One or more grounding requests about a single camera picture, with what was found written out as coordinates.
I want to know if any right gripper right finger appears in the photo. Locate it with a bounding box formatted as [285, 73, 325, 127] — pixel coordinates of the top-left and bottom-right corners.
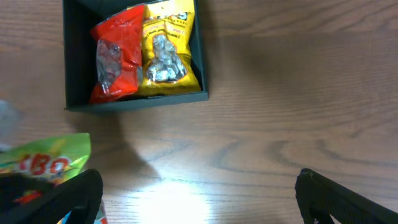
[295, 168, 397, 224]

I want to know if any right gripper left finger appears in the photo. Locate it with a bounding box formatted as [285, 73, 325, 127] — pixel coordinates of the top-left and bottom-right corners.
[1, 169, 103, 224]

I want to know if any green Haribo gummy bag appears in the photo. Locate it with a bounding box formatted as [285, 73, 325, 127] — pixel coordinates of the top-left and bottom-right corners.
[1, 133, 108, 224]

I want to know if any red candy bag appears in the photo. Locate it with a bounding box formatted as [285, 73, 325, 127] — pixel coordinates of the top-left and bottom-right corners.
[89, 4, 145, 104]

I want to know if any black gift box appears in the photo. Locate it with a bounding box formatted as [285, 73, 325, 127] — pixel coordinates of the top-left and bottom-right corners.
[62, 0, 208, 113]

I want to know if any yellow sweets bag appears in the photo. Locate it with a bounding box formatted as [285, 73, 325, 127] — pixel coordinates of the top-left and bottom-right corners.
[137, 0, 201, 96]

